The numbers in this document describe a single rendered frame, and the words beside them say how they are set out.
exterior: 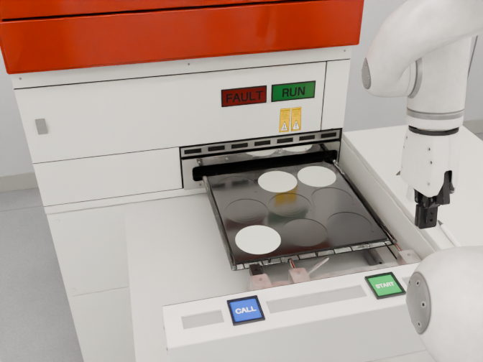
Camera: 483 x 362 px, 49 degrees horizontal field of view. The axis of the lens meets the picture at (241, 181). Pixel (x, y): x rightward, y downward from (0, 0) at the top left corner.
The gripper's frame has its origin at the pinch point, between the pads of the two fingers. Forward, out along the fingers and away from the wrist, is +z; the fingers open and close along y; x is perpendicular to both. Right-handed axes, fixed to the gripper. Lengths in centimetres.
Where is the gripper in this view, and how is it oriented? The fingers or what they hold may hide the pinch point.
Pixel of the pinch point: (425, 215)
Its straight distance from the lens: 94.0
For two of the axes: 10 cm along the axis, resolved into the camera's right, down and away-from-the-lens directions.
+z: 0.5, 9.3, 3.6
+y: 2.2, 3.4, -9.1
